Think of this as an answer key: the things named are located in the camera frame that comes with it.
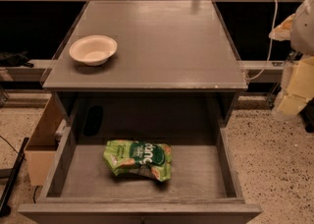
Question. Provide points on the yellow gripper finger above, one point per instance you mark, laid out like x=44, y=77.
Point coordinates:
x=282, y=31
x=297, y=88

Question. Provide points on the green rice chip bag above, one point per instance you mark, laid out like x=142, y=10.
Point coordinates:
x=141, y=158

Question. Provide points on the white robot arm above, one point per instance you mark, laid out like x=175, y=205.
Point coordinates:
x=302, y=30

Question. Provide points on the grey cabinet with counter top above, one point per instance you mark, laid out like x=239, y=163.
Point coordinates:
x=175, y=45

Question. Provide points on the open grey top drawer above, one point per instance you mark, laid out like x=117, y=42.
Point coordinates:
x=80, y=189

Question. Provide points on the white paper bowl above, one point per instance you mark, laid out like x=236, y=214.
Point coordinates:
x=93, y=50

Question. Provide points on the cardboard box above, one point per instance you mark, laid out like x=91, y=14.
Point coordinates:
x=41, y=148

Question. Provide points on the black bar on floor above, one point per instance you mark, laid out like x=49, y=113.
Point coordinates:
x=11, y=175

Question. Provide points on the metal frame rail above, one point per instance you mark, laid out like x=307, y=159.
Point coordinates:
x=271, y=71

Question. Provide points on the black object on rail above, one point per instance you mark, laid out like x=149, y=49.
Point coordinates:
x=14, y=59

